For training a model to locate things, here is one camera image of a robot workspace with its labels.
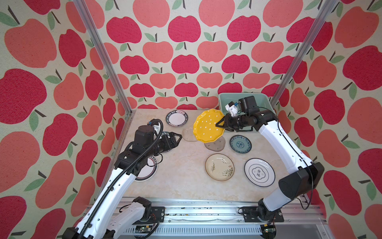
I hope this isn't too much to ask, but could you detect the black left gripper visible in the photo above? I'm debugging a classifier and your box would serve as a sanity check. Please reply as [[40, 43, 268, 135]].
[[145, 131, 182, 158]]

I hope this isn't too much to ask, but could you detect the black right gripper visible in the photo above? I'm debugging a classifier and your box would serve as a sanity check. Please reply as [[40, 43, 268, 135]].
[[213, 114, 247, 133]]

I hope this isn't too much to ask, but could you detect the yellow polka dot plate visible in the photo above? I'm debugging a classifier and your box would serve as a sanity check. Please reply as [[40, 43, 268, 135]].
[[193, 109, 225, 143]]

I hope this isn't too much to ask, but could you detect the white plate green rim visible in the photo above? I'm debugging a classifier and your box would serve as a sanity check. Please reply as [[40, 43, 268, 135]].
[[135, 156, 158, 182]]

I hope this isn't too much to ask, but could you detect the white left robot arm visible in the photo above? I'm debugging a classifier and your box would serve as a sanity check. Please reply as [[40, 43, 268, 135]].
[[62, 119, 182, 239]]

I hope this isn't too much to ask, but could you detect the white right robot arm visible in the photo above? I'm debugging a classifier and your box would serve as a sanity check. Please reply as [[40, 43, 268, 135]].
[[215, 109, 324, 222]]

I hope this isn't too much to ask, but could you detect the mint green plastic bin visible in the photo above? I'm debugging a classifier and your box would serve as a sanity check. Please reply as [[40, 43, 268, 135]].
[[218, 93, 277, 131]]

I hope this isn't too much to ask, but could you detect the clear round glass plate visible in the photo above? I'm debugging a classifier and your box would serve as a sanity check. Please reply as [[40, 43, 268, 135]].
[[182, 127, 198, 142]]

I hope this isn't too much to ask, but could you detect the clear grey glass plate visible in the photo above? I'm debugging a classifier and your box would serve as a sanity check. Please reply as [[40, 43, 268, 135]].
[[205, 136, 226, 152]]

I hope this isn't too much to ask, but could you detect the small blue floral plate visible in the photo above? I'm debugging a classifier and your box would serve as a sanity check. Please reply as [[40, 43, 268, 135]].
[[229, 135, 252, 154]]

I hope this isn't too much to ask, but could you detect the cream plate with plant drawing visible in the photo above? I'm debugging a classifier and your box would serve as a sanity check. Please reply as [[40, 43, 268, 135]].
[[205, 153, 235, 182]]

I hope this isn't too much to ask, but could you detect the white plate with black rings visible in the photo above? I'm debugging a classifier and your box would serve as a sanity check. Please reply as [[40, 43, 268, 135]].
[[244, 158, 276, 188]]

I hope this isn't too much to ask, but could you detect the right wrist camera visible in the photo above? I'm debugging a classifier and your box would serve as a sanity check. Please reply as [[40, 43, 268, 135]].
[[225, 102, 239, 117]]

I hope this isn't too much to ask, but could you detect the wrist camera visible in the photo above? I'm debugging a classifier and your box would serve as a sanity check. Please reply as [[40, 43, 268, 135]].
[[148, 119, 161, 133], [225, 102, 239, 117]]

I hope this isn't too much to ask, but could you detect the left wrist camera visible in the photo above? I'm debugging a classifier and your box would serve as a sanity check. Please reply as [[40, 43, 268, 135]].
[[148, 119, 161, 133]]

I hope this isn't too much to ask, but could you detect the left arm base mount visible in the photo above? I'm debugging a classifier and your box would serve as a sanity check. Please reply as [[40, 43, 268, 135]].
[[134, 207, 166, 225]]

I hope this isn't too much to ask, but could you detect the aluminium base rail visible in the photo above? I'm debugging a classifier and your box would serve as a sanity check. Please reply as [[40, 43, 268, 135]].
[[74, 197, 329, 239]]

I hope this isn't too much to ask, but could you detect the left aluminium frame post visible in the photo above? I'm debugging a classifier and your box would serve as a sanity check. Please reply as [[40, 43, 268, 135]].
[[73, 0, 132, 116]]

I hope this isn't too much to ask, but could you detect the aluminium frame post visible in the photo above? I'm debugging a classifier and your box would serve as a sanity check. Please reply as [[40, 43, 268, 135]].
[[73, 0, 132, 116], [270, 0, 339, 107]]

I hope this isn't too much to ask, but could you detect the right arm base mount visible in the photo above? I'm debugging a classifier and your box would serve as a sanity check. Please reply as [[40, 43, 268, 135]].
[[238, 206, 285, 223]]

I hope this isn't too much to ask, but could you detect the right aluminium frame post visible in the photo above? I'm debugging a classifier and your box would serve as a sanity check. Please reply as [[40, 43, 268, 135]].
[[270, 0, 339, 107]]

